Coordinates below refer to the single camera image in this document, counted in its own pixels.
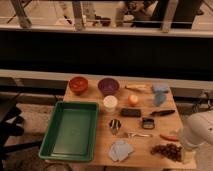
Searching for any orange round fruit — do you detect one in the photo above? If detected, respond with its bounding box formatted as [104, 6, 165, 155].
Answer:
[128, 94, 139, 107]

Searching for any black office chair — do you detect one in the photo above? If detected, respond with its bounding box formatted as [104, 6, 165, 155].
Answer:
[0, 95, 41, 171]

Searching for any purple bowl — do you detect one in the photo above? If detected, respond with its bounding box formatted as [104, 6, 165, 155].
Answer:
[98, 78, 120, 96]

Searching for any small black metal tin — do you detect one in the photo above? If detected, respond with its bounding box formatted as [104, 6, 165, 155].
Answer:
[142, 117, 155, 130]

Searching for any beige wooden utensil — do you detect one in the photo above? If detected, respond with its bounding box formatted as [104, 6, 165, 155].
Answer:
[125, 84, 149, 91]

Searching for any green plastic tray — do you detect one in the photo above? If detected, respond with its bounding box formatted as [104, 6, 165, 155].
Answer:
[39, 101, 99, 162]

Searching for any black handled knife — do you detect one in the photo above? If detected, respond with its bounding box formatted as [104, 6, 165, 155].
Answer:
[150, 110, 175, 117]

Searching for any red chili pepper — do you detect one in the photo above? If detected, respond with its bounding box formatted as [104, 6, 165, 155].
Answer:
[159, 134, 179, 142]

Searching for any black rectangular sponge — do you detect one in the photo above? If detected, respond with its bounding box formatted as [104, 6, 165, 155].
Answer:
[121, 108, 141, 117]

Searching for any silver metal peeler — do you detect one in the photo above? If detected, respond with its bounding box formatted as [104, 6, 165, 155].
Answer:
[128, 133, 153, 138]

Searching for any red-orange bowl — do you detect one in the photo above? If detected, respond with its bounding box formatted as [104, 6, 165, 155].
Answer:
[69, 76, 88, 94]

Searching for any light blue folded cloth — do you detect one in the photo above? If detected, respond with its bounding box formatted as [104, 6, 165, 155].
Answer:
[108, 140, 134, 162]

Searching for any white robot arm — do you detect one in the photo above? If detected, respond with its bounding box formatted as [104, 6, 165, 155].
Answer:
[177, 110, 213, 164]

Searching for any metal measuring cup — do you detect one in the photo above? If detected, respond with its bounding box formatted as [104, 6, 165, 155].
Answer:
[109, 119, 121, 135]

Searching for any dark red grape bunch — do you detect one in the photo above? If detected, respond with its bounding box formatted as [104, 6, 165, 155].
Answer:
[150, 143, 182, 162]

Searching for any white plastic cup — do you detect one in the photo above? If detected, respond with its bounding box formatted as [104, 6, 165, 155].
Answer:
[103, 95, 118, 113]

